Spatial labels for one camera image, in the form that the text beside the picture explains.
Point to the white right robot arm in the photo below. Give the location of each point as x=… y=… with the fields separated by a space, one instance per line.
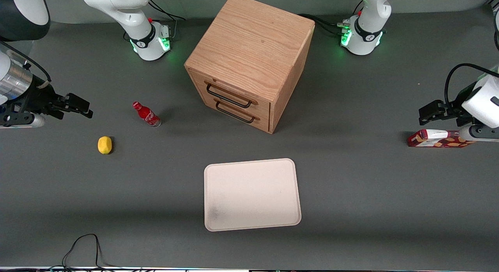
x=132 y=15

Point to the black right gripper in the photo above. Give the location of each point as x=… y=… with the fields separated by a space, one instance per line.
x=39 y=96

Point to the red coke bottle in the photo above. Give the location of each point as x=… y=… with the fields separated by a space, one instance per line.
x=147 y=115

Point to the beige plastic tray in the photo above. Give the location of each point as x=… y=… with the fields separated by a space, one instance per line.
x=251 y=194

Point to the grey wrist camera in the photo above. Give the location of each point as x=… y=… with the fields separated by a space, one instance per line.
x=481 y=133
x=33 y=121

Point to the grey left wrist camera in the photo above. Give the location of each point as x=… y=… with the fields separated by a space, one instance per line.
x=481 y=133

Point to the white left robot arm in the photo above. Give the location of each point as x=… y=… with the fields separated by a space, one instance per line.
x=485 y=102

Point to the yellow lemon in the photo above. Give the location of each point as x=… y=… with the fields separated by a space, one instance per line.
x=104 y=145

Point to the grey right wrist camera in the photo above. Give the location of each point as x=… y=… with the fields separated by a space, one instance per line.
x=33 y=121

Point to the wooden drawer cabinet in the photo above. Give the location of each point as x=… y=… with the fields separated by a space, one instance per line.
x=249 y=50

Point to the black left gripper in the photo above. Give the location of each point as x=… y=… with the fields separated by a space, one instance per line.
x=455 y=109

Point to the red snack box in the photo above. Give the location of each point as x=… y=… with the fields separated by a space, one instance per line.
x=436 y=140

